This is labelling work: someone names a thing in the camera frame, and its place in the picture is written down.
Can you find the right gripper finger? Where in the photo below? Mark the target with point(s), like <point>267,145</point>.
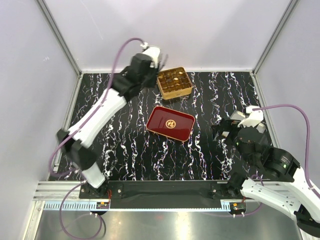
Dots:
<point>216,128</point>
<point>217,138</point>

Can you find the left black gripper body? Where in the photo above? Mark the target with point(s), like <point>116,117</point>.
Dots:
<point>149,81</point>

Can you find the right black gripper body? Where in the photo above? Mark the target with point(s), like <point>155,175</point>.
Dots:
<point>228,125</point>

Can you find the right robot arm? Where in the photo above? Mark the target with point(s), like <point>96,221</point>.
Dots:
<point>278,166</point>

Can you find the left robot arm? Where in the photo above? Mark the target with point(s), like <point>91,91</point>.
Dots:
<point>122,88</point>

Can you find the gold chocolate tin box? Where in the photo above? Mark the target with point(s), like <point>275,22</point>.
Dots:
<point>172,85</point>

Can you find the red lacquer tray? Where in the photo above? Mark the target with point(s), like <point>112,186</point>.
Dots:
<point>171,123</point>

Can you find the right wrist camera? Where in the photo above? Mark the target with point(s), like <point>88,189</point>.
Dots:
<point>255,116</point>

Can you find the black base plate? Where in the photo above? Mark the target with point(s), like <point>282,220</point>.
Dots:
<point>161,194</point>

